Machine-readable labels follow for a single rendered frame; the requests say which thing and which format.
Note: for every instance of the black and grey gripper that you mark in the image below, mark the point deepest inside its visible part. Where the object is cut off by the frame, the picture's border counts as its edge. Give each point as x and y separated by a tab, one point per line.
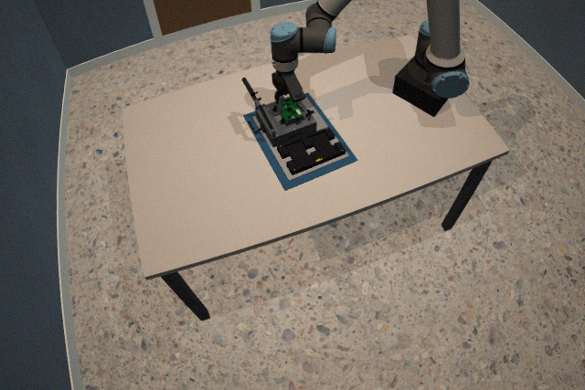
281	90

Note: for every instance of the green circuit board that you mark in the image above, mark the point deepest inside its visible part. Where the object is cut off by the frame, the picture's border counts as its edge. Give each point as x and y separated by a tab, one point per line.
290	110

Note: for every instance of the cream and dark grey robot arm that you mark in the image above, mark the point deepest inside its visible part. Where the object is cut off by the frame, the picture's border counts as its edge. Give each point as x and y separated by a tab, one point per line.
446	59

